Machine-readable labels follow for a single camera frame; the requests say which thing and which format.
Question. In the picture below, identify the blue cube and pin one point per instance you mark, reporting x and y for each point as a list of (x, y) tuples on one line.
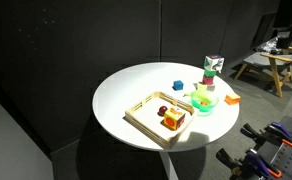
[(178, 85)]

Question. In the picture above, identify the wooden slatted crate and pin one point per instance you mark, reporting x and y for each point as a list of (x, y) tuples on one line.
[(142, 124)]

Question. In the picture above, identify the dark red ball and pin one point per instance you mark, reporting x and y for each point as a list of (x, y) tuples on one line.
[(162, 110)]

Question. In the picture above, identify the yellow toy banana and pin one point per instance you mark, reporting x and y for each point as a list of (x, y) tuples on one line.
[(188, 95)]

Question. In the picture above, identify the yellow-green block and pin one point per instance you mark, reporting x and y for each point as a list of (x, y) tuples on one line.
[(201, 87)]

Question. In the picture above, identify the magenta block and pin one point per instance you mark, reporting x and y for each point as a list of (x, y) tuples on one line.
[(207, 80)]

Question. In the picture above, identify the grey block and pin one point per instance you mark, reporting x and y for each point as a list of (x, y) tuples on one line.
[(211, 88)]

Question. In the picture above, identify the green translucent bowl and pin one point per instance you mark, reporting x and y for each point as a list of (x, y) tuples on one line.
[(210, 106)]

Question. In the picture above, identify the white patterned block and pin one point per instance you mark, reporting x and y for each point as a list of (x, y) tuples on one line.
[(213, 62)]

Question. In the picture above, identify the orange block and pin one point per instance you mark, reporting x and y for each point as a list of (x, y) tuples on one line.
[(232, 99)]

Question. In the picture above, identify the crumpled clear plastic bag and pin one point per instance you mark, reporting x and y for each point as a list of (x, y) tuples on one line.
[(268, 45)]

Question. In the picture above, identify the purple orange bar clamp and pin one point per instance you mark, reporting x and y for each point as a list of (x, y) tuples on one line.
[(256, 161), (281, 130)]

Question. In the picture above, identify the wooden table in background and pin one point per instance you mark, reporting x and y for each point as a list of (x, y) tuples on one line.
[(275, 63)]

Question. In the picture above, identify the white table pedestal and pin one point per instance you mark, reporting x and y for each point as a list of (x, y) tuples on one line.
[(169, 166)]

